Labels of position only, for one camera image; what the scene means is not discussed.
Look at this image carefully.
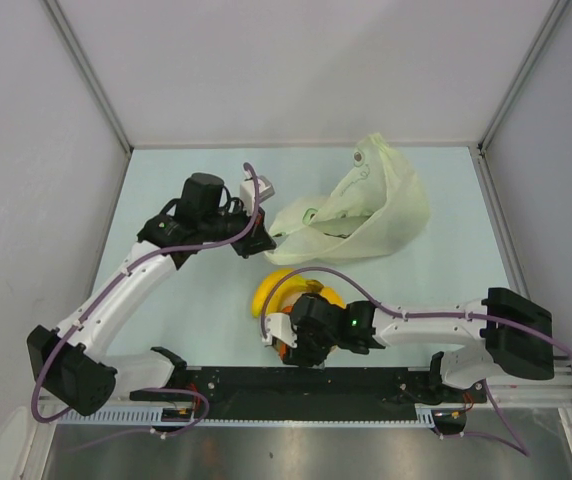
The yellow fake bell pepper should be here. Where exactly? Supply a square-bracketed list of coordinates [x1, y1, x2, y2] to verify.
[318, 286, 346, 308]

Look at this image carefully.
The orange fake fruit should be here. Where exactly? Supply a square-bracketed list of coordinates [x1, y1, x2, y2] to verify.
[276, 307, 292, 360]

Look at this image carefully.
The yellow fake banana bunch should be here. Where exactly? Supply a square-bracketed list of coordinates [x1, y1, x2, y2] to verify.
[251, 268, 324, 318]

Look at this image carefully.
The pale green plastic bag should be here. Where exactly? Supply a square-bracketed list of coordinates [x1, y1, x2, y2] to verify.
[265, 133, 431, 266]

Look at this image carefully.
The pink ceramic plate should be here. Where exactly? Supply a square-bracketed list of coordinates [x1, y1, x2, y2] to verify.
[272, 341, 337, 368]

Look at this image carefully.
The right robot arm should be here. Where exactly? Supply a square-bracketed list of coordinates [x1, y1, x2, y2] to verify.
[264, 287, 554, 401]

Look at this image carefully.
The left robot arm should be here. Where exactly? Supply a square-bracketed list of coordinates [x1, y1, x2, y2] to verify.
[27, 164, 276, 423]

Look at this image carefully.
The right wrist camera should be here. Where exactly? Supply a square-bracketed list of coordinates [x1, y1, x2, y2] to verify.
[260, 313, 297, 348]

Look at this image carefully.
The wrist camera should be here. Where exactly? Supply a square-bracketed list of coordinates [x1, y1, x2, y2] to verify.
[239, 175, 275, 215]
[260, 313, 297, 348]

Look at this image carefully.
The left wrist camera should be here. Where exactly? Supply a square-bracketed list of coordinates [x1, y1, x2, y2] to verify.
[239, 175, 275, 215]

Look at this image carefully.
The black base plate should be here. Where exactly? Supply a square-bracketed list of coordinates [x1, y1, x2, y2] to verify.
[129, 367, 485, 423]

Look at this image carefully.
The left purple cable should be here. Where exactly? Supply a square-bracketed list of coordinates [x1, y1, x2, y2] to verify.
[31, 161, 267, 451]

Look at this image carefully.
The white cable duct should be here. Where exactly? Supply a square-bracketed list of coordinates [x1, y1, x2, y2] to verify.
[58, 404, 439, 428]

